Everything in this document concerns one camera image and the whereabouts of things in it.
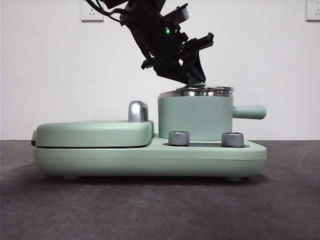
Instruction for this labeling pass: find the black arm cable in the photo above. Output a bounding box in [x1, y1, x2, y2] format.
[84, 0, 126, 23]

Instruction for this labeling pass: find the silver control knob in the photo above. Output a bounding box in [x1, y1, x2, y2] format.
[221, 131, 245, 148]
[168, 130, 191, 146]

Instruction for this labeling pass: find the mint green pot with handle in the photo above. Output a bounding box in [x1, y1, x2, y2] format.
[157, 92, 268, 141]

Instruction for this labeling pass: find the white wall socket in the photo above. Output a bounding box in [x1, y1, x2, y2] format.
[305, 0, 320, 22]
[80, 0, 105, 22]

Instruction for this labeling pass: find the mint green breakfast machine base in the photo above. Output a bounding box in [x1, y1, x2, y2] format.
[32, 133, 268, 182]

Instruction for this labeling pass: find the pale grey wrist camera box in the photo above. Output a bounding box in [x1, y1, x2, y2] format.
[161, 3, 190, 26]

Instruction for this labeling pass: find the green griddle lid chrome handle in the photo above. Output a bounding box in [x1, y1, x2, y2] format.
[31, 100, 155, 149]

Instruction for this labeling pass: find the glass lid with green knob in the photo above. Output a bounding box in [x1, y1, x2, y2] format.
[158, 76, 235, 99]

